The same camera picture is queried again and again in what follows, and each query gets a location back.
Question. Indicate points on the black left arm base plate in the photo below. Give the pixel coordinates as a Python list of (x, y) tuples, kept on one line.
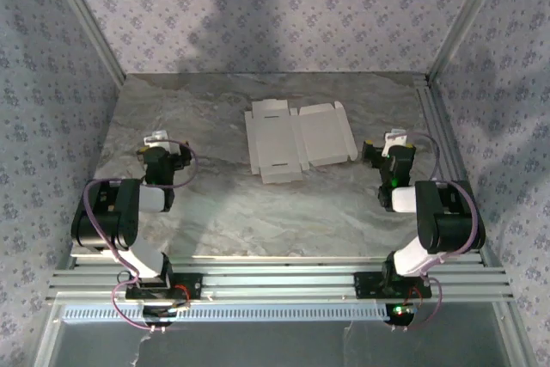
[(191, 287)]

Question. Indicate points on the aluminium side rail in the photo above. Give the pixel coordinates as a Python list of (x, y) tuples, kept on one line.
[(434, 118)]

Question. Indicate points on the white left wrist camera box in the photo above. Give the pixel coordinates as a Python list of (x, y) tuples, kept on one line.
[(165, 145)]

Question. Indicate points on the aluminium frame post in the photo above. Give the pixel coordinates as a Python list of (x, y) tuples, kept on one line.
[(89, 19), (464, 19)]

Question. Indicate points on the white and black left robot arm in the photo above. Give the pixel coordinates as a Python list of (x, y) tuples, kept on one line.
[(148, 257)]

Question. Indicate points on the aluminium mounting rail beam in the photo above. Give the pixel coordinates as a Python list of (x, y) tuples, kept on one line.
[(279, 283)]

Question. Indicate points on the yellow and white paper box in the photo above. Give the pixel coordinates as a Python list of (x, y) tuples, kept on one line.
[(275, 143)]

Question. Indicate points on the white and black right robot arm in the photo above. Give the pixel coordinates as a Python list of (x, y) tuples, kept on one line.
[(408, 257)]

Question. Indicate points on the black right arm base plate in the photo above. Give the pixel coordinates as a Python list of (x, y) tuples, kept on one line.
[(367, 285)]

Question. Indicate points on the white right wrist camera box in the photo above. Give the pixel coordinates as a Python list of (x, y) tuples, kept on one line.
[(395, 140)]

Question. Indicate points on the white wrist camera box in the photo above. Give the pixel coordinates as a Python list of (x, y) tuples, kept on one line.
[(395, 140), (165, 145)]

